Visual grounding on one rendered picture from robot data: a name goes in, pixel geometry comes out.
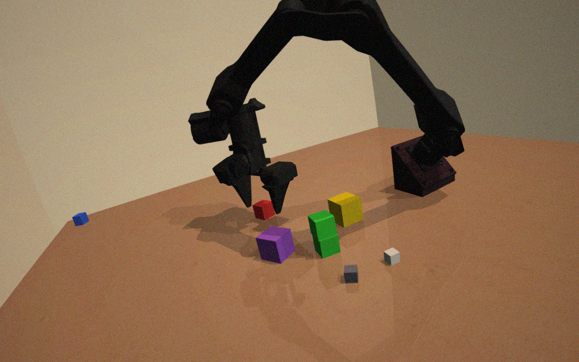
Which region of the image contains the blue block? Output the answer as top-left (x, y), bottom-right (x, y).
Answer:
top-left (72, 212), bottom-right (89, 226)

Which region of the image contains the purple block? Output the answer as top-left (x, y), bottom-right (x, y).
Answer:
top-left (256, 226), bottom-right (295, 263)

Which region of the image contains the green block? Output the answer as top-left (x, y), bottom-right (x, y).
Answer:
top-left (308, 210), bottom-right (337, 241)
top-left (313, 235), bottom-right (341, 258)

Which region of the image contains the yellow cube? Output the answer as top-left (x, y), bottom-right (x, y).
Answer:
top-left (328, 192), bottom-right (363, 228)

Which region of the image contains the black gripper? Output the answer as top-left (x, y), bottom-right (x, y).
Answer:
top-left (228, 134), bottom-right (298, 214)

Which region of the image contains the red block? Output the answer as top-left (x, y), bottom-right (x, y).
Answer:
top-left (252, 200), bottom-right (275, 220)

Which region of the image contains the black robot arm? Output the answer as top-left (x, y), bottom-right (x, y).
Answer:
top-left (188, 0), bottom-right (465, 186)

